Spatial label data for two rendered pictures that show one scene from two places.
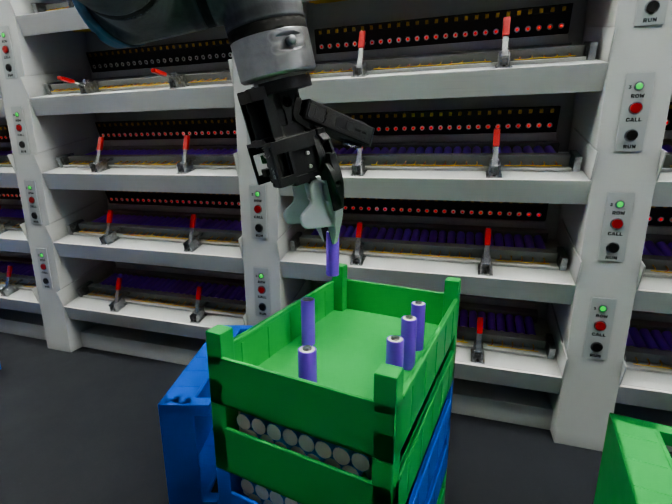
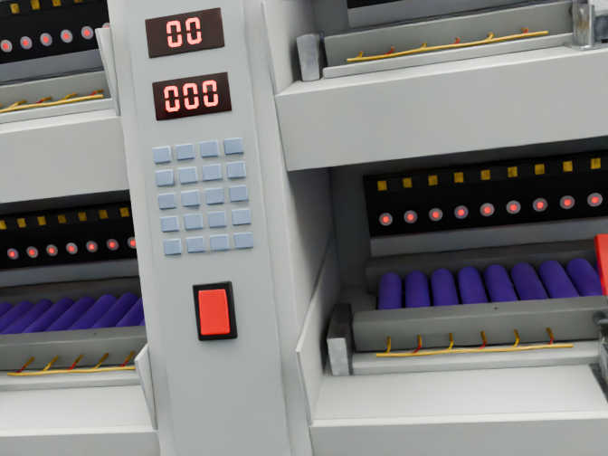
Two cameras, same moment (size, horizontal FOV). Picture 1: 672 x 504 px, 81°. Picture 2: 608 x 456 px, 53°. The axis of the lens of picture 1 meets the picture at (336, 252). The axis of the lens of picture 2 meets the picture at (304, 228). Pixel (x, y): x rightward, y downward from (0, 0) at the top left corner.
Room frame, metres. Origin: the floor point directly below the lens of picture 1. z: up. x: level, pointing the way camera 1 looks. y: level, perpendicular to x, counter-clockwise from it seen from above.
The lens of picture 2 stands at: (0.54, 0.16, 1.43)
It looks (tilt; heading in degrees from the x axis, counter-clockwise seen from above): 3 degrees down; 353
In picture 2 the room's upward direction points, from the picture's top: 6 degrees counter-clockwise
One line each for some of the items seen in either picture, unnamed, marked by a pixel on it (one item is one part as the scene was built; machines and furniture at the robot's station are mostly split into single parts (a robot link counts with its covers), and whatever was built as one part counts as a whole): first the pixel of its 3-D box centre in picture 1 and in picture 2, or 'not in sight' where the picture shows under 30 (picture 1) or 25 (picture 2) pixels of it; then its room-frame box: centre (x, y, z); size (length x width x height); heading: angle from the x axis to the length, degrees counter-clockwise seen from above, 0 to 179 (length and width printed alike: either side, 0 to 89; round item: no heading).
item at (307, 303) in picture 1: (308, 322); not in sight; (0.49, 0.04, 0.36); 0.02 x 0.02 x 0.06
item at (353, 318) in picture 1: (355, 330); not in sight; (0.46, -0.02, 0.36); 0.30 x 0.20 x 0.08; 154
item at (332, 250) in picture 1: (332, 252); not in sight; (0.54, 0.00, 0.44); 0.02 x 0.02 x 0.06
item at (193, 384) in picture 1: (218, 403); not in sight; (0.69, 0.23, 0.10); 0.30 x 0.08 x 0.20; 179
